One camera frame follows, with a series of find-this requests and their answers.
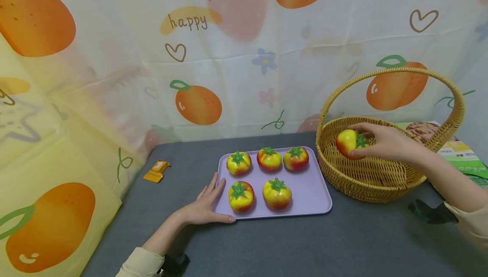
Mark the person's right index finger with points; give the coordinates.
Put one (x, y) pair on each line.
(362, 127)

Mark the person's right thumb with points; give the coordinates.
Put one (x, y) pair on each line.
(360, 153)

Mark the person's left middle finger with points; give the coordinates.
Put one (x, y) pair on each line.
(212, 185)

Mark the person's right fingers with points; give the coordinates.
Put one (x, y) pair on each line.
(370, 138)

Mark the yellow red toy tomato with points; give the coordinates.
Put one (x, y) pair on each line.
(269, 159)
(277, 193)
(241, 196)
(239, 163)
(345, 142)
(296, 159)

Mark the person's left hand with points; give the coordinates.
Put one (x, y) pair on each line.
(200, 211)

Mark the person's left thumb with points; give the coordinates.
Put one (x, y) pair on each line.
(225, 219)

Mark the person's left ring finger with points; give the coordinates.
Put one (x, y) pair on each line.
(202, 193)

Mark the person's left forearm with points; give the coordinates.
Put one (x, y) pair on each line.
(162, 241)

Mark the person's right forearm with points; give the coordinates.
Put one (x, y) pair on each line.
(453, 184)

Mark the green food packet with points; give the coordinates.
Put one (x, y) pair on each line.
(459, 154)

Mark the person's left index finger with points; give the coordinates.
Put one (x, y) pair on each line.
(219, 191)

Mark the small orange snack packet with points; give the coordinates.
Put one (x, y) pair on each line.
(156, 171)

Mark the person's right hand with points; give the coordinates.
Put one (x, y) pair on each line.
(392, 143)

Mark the purple plastic tray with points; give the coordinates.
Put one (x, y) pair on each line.
(310, 188)

